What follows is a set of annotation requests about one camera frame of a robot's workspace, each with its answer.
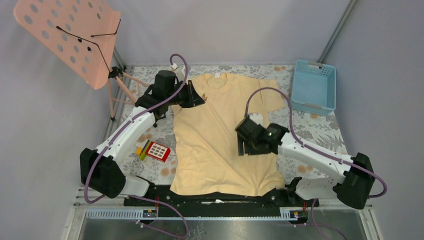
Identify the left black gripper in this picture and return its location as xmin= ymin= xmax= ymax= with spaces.
xmin=166 ymin=80 xmax=205 ymax=108

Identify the yellow shirt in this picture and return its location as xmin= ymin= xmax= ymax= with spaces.
xmin=170 ymin=73 xmax=285 ymax=197

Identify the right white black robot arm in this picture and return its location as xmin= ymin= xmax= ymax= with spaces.
xmin=235 ymin=117 xmax=376 ymax=210

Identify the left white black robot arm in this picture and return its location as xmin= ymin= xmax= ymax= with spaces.
xmin=79 ymin=70 xmax=205 ymax=206

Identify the red box with white squares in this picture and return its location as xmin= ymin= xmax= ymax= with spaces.
xmin=146 ymin=141 xmax=171 ymax=163

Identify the small multicolour block toy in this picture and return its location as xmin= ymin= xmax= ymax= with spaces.
xmin=135 ymin=139 xmax=153 ymax=161

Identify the floral patterned table mat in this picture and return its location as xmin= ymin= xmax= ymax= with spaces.
xmin=120 ymin=65 xmax=347 ymax=185

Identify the light blue plastic basket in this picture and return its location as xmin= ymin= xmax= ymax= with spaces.
xmin=290 ymin=59 xmax=337 ymax=116

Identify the pink perforated music stand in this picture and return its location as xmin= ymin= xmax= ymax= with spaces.
xmin=13 ymin=0 xmax=136 ymax=120

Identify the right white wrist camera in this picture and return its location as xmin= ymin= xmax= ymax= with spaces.
xmin=248 ymin=112 xmax=264 ymax=127

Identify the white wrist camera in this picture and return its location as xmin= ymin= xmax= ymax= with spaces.
xmin=248 ymin=112 xmax=264 ymax=127
xmin=170 ymin=63 xmax=191 ymax=82

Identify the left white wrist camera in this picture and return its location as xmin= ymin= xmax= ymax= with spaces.
xmin=170 ymin=63 xmax=191 ymax=82

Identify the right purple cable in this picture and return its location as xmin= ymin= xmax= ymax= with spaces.
xmin=244 ymin=87 xmax=388 ymax=199

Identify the purple cable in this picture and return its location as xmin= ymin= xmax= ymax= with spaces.
xmin=244 ymin=87 xmax=388 ymax=199
xmin=83 ymin=53 xmax=190 ymax=204

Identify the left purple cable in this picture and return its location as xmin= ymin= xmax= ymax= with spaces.
xmin=83 ymin=53 xmax=190 ymax=204

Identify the grey slotted cable duct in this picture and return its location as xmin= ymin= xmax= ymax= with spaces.
xmin=85 ymin=208 xmax=299 ymax=221

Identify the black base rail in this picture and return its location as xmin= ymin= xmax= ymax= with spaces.
xmin=123 ymin=185 xmax=313 ymax=215

